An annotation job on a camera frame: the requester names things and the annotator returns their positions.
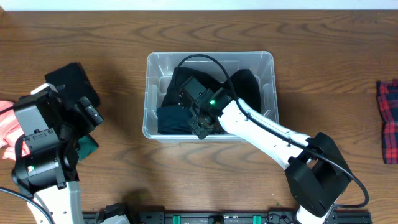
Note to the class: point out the dark navy garment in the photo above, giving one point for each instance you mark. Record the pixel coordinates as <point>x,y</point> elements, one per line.
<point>172,120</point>

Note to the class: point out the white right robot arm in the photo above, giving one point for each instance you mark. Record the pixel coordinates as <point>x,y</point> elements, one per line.
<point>315,169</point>

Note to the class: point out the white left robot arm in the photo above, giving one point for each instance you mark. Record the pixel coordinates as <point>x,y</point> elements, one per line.
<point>47,153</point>

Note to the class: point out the black taped folded garment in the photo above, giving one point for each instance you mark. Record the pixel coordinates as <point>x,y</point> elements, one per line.
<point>72,82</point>

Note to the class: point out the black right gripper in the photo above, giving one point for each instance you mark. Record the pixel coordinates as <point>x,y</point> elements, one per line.
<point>201,130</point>

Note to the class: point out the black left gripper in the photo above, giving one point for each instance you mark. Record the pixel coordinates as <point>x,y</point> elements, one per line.
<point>91,112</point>

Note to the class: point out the clear plastic storage bin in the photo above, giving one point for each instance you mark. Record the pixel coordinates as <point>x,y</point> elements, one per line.
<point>160,67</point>

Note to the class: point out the dark green taped garment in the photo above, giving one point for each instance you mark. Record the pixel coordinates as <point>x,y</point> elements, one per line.
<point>86,146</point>

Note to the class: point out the red plaid garment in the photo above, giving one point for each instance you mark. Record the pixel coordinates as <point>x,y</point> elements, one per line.
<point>387,103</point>

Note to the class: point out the pink folded garment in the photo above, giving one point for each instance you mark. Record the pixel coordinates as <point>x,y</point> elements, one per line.
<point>10,132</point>

